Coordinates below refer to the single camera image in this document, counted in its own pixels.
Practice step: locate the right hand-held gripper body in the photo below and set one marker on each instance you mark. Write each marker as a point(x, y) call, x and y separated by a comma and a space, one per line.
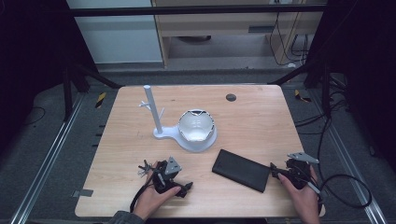
point(297, 170)

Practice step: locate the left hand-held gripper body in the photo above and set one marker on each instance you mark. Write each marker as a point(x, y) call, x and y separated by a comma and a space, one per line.
point(162, 181)

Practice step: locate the white cup with silver rim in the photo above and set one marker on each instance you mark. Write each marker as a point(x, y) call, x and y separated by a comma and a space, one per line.
point(196, 126)

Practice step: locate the person's left hand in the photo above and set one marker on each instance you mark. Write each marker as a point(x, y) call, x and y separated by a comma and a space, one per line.
point(149, 202)

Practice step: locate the person's right hand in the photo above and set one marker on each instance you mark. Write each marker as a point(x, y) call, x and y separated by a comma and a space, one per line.
point(306, 203)

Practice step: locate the yellow black tape strip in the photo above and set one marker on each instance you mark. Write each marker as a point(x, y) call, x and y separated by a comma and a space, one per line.
point(301, 96)
point(100, 100)

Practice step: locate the white stand with pole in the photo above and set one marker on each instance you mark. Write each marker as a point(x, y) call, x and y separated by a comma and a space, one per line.
point(152, 105)

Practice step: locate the grey tape patch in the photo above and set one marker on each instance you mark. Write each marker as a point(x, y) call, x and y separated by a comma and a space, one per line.
point(83, 193)

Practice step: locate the black metal stand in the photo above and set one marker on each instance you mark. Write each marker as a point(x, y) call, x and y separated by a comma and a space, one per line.
point(67, 93)
point(325, 90)

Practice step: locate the black curtain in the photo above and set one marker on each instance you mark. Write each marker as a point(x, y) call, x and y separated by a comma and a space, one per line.
point(28, 62)
point(367, 62)

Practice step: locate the white cabinet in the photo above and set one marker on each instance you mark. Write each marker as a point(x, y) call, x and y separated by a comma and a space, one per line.
point(118, 37)

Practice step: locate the light wooden desk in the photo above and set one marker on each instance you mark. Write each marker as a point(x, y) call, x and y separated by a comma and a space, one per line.
point(218, 21)

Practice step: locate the black metal crossbar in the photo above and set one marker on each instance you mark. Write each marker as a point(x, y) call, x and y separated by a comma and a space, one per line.
point(186, 10)

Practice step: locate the aluminium floor rail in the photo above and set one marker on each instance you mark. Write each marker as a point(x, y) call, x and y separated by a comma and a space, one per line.
point(348, 155)
point(46, 161)

